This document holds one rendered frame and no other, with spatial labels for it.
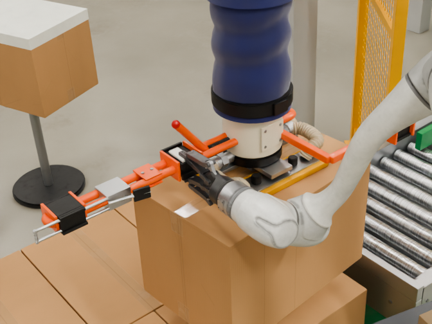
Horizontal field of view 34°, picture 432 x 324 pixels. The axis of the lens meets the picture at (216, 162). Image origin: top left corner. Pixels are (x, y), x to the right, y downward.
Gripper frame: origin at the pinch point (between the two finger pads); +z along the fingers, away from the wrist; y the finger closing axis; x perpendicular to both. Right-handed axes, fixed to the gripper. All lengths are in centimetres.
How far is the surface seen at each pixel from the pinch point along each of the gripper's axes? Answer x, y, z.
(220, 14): 15.3, -37.1, -0.4
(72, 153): 60, 121, 208
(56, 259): -16, 66, 63
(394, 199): 102, 66, 6
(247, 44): 18.6, -30.1, -6.6
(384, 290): 62, 69, -24
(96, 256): -4, 66, 55
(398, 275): 63, 59, -28
